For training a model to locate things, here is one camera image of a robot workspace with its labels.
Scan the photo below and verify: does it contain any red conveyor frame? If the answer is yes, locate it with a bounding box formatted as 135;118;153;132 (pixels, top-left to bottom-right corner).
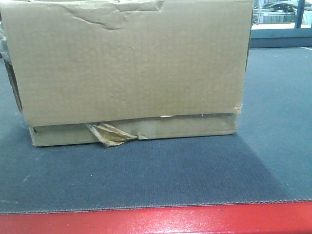
0;202;312;234

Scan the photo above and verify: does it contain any brown cardboard carton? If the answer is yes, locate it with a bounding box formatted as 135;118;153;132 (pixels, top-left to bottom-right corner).
0;0;254;147

